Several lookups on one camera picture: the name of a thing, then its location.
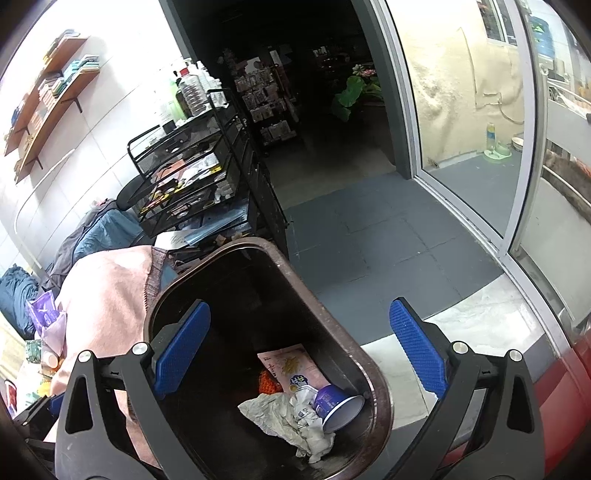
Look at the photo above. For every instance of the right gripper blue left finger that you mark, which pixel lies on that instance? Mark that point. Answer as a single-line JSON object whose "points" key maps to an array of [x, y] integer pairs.
{"points": [[175, 346]]}

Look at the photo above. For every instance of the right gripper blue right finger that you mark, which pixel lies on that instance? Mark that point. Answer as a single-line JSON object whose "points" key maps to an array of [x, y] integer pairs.
{"points": [[423, 344]]}

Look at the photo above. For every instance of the orange foam fruit net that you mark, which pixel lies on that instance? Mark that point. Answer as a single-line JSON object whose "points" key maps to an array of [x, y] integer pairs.
{"points": [[268, 384]]}

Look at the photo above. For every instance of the blue white noodle cup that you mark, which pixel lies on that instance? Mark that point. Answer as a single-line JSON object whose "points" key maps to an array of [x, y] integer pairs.
{"points": [[336, 408]]}

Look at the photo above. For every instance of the pink snack wrapper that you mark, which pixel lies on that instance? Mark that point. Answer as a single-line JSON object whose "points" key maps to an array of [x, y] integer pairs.
{"points": [[293, 368]]}

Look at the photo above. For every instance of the green milk carton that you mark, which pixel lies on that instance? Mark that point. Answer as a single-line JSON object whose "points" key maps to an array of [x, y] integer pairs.
{"points": [[33, 351]]}

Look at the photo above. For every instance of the purple tissue plastic bag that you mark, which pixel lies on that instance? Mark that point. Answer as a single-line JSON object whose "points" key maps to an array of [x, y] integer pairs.
{"points": [[49, 321]]}

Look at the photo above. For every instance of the dark brown trash bin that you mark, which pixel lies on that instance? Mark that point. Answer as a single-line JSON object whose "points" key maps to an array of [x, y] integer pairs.
{"points": [[266, 327]]}

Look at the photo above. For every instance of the pink polka dot bedspread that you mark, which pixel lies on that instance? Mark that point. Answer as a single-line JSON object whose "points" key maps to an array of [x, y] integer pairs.
{"points": [[106, 298]]}

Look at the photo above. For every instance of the blue bedding pile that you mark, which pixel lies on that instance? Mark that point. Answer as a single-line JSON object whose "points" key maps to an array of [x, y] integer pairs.
{"points": [[17, 288]]}

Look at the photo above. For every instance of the black round stool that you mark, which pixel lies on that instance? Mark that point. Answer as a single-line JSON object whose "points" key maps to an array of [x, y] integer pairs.
{"points": [[133, 192]]}

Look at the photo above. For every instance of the black mesh drawer cart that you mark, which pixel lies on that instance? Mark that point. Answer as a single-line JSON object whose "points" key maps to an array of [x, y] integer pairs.
{"points": [[209, 185]]}

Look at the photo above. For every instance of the green pump bottle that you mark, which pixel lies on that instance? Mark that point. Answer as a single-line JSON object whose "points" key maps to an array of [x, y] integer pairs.
{"points": [[181, 101]]}

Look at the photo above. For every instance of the clear ribbed bottle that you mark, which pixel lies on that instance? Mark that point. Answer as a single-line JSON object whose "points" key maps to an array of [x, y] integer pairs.
{"points": [[193, 92]]}

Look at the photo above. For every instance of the potted plant pink flowers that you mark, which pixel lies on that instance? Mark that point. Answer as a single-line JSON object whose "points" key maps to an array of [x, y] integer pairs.
{"points": [[362, 84]]}

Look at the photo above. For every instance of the lower wooden wall shelf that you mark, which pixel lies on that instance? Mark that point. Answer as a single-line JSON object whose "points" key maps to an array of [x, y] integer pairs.
{"points": [[69, 95]]}

